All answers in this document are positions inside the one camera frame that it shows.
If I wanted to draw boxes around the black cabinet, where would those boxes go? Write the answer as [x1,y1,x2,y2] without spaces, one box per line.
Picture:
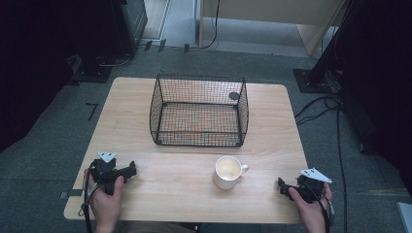
[72,0,149,83]

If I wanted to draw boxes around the grey tape strip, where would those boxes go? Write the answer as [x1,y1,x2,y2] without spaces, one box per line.
[59,189,85,200]

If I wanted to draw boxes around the thin black hanging cable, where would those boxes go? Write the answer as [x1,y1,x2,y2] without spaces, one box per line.
[184,0,222,54]

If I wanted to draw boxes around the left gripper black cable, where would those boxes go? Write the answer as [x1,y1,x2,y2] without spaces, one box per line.
[77,163,100,233]

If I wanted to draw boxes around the white cup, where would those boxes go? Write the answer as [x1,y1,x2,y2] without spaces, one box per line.
[212,155,250,191]

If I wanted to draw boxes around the black wire mesh basket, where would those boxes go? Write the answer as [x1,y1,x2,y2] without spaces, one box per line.
[149,74,250,149]

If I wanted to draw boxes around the beige wooden furniture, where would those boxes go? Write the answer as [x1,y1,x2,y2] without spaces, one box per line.
[197,0,347,57]

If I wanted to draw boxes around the black floor cable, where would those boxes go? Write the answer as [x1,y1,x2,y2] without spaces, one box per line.
[293,93,349,233]

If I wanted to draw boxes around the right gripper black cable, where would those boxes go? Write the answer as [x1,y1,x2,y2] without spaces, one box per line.
[302,181,336,233]

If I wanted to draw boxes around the white flat object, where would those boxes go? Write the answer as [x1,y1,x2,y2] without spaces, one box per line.
[395,201,412,233]

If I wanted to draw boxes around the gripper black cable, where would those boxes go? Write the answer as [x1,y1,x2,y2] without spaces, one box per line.
[77,163,100,233]
[302,181,336,233]

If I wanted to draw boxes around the black stand base plate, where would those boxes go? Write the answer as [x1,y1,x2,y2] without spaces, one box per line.
[292,68,342,95]

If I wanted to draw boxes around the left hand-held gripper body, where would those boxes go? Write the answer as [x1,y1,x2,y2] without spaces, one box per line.
[88,150,130,196]

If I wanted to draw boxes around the person's right hand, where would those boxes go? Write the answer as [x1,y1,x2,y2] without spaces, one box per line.
[287,183,334,233]

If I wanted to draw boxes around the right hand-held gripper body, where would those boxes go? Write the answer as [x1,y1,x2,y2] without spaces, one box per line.
[289,167,333,205]

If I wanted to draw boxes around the person's left hand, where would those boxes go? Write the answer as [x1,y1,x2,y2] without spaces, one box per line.
[83,168,126,233]

